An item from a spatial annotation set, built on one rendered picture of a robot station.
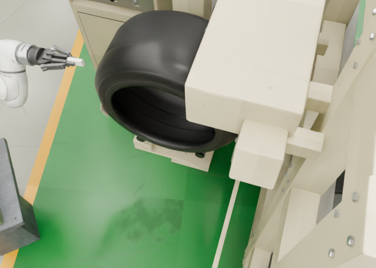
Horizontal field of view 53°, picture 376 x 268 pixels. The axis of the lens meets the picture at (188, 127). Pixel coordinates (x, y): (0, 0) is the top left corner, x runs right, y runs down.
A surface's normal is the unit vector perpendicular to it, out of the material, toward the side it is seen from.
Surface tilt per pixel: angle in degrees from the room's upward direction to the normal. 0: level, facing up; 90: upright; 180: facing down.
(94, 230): 0
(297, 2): 0
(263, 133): 18
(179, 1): 90
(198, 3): 90
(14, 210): 0
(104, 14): 90
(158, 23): 11
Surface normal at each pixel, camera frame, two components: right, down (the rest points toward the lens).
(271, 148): 0.07, -0.72
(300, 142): -0.02, -0.49
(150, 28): -0.27, -0.54
